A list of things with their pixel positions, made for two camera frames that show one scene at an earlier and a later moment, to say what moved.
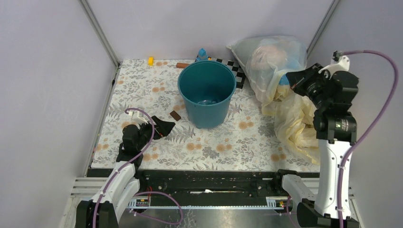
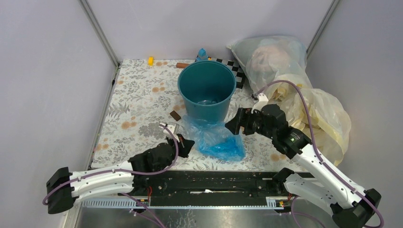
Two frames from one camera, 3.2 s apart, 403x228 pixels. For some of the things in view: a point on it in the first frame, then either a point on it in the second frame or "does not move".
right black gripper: (298, 79) → (244, 116)
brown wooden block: (175, 115) does not move
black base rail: (206, 188) does not move
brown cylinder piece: (181, 65) does not move
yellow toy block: (150, 61) does not move
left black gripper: (162, 128) → (185, 145)
